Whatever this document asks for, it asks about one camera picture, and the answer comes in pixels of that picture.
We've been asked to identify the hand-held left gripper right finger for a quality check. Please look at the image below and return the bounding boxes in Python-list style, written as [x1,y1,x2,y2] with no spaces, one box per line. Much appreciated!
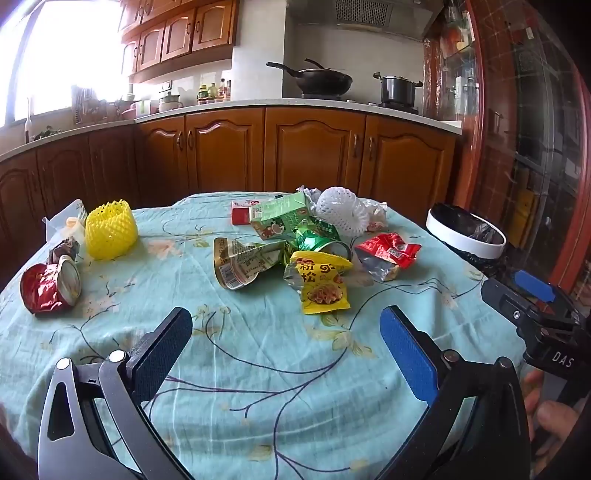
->
[376,305,532,480]

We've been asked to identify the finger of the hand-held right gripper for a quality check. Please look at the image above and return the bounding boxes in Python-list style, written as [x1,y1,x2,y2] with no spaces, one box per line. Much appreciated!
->
[480,277,561,340]
[514,270,575,319]

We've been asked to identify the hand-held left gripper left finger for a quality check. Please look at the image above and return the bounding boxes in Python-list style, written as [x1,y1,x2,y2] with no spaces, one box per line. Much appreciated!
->
[38,307,199,480]

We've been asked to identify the white rimmed bin with black bag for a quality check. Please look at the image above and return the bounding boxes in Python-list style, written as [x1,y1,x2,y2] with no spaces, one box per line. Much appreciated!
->
[426,203,509,278]

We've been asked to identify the red and white carton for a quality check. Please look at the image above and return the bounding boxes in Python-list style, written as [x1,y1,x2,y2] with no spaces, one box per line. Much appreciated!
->
[231,198,266,226]

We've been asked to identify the person's right hand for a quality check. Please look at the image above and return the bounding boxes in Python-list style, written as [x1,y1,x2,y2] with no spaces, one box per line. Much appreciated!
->
[524,369,583,455]

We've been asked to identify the teal floral tablecloth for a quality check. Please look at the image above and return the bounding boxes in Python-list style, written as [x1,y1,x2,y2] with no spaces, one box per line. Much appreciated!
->
[0,190,527,480]

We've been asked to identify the red snack packet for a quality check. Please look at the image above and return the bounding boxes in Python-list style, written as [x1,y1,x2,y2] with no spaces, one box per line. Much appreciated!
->
[355,232,423,282]

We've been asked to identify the yellow snack packet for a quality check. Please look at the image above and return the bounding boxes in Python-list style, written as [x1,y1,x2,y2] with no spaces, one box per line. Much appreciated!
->
[283,250,354,315]

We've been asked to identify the crumpled beige drink carton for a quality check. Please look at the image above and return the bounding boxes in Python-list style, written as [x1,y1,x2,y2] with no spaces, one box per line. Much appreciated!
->
[213,237,287,291]

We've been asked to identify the yellow foam fruit net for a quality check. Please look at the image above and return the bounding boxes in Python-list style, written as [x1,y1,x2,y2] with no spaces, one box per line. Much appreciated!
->
[85,198,139,260]

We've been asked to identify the crushed red foil cup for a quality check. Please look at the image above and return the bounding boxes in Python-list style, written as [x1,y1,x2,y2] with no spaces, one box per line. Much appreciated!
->
[20,256,82,315]

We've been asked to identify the small brown wrapper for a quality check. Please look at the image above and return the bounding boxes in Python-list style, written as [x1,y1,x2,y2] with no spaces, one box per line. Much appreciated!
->
[48,236,80,264]

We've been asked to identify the white wrapper with red print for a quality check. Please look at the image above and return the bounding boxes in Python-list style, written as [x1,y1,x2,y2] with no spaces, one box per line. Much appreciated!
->
[362,199,389,234]

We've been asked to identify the glass door display cabinet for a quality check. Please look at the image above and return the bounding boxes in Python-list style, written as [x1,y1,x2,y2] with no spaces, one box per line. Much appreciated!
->
[422,0,591,296]

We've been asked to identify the green crushed can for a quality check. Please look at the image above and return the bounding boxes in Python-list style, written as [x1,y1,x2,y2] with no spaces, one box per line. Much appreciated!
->
[291,217,352,264]

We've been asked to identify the white foam fruit net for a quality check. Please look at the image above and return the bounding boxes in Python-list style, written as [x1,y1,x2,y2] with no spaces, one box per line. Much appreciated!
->
[316,186,370,238]

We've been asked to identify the white plastic bag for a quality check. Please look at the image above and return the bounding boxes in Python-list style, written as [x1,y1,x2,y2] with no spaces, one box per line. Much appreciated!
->
[42,199,88,243]

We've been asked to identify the green drink carton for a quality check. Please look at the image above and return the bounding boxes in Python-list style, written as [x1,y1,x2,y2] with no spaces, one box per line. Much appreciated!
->
[249,191,311,241]

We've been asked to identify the wooden base cabinets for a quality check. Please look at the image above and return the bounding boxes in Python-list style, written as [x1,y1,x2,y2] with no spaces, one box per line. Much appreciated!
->
[0,107,458,264]

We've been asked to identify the dark cooking pot with lid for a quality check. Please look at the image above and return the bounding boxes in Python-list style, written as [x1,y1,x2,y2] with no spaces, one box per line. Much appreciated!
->
[373,71,424,105]

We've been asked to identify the white kitchen countertop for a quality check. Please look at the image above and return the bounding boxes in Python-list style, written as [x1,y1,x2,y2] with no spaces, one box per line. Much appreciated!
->
[0,99,463,161]

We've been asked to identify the gas stove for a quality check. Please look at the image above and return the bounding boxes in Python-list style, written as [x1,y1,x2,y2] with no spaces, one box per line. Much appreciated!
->
[281,92,421,116]

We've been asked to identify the utensil rack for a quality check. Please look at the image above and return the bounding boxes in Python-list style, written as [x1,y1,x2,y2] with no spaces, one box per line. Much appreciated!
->
[71,85,108,124]

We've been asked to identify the group of condiment bottles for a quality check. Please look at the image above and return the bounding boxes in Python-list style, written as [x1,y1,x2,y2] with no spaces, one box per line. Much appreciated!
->
[196,78,232,105]

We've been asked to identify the black wok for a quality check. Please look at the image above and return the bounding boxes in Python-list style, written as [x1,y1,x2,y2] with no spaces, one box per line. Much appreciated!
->
[266,58,354,95]

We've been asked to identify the range hood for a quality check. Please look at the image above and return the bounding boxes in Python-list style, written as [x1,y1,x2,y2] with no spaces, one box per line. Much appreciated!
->
[286,0,445,43]

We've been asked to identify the wooden wall cabinets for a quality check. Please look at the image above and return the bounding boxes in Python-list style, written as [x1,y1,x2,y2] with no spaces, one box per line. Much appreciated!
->
[117,0,239,75]

